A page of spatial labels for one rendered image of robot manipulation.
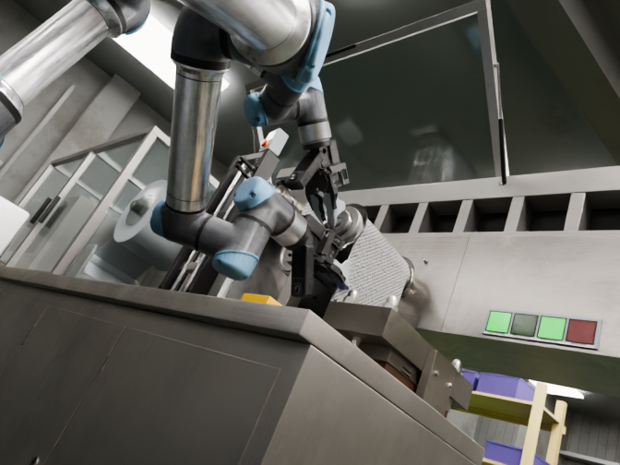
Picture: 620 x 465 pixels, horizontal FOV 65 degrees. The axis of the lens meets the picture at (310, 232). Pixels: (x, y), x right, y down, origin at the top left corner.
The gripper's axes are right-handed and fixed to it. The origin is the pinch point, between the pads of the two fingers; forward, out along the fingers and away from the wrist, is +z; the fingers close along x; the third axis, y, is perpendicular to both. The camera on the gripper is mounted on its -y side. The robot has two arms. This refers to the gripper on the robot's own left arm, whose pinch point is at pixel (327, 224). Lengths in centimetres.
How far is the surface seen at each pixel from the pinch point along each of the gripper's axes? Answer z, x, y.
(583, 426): 535, 159, 681
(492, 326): 31.2, -29.9, 18.2
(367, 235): 4.6, -7.3, 5.8
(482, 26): -42, -19, 60
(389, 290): 20.7, -7.4, 10.5
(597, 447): 550, 134, 656
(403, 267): 17.2, -7.3, 18.5
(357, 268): 10.9, -7.3, -0.3
